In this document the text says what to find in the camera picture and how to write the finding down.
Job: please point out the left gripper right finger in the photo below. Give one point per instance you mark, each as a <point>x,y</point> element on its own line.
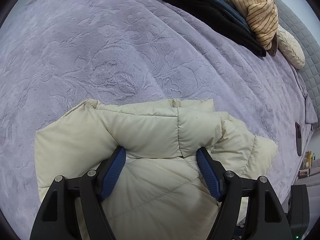
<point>212,172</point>

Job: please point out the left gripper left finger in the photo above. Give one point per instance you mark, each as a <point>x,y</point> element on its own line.
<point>109,171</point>

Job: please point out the beige quilted down jacket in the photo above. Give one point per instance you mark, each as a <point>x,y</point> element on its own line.
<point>160,193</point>

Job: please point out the bedside items shelf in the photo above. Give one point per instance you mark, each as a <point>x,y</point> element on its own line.
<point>306,165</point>

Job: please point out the dark smartphone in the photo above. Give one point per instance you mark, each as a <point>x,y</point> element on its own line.
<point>298,139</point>

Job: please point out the brown knit garment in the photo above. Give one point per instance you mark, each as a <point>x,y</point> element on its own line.
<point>269,39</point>

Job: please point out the purple embossed bed blanket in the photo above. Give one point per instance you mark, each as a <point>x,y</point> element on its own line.
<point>56,54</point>

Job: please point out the cream round pleated pillow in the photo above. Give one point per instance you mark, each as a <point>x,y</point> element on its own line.
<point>290,48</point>

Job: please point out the grey quilted headboard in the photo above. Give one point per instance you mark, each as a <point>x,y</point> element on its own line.
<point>310,72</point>

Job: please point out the striped beige garment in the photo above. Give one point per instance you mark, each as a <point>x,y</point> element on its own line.
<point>250,10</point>

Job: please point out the folded black garment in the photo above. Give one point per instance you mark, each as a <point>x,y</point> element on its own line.
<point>220,22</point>

